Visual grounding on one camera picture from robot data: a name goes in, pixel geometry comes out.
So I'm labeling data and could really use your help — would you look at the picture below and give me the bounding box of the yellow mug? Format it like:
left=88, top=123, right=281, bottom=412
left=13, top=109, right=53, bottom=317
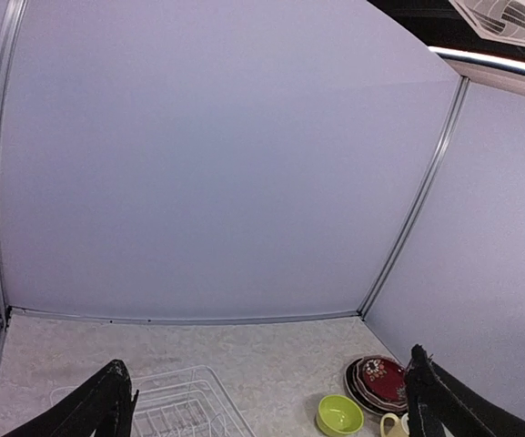
left=379, top=412, right=409, bottom=437

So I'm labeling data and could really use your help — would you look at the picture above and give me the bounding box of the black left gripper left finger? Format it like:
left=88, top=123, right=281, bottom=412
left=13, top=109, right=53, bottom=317
left=8, top=360, right=139, bottom=436

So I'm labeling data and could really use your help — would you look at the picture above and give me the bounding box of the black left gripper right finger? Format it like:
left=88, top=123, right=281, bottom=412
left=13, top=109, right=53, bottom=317
left=404, top=344, right=525, bottom=437

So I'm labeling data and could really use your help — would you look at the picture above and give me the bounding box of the lime green bowl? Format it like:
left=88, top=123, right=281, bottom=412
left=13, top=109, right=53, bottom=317
left=315, top=394, right=365, bottom=436

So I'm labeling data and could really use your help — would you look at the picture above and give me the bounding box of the right aluminium corner post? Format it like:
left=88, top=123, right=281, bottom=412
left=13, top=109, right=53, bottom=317
left=358, top=76, right=470, bottom=320

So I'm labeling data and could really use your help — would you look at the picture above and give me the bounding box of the black rimmed striped plate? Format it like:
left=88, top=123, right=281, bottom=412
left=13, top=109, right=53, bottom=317
left=344, top=357, right=409, bottom=416

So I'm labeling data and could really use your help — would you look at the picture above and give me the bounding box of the ceiling light fixture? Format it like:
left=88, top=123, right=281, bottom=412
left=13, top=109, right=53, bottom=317
left=449, top=0, right=525, bottom=46

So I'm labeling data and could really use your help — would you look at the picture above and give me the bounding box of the maroon pink plate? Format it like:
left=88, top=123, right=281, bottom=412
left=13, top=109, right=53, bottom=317
left=351, top=357, right=409, bottom=411

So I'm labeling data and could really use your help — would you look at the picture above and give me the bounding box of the white wire dish rack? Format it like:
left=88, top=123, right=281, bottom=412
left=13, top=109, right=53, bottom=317
left=50, top=363, right=257, bottom=437

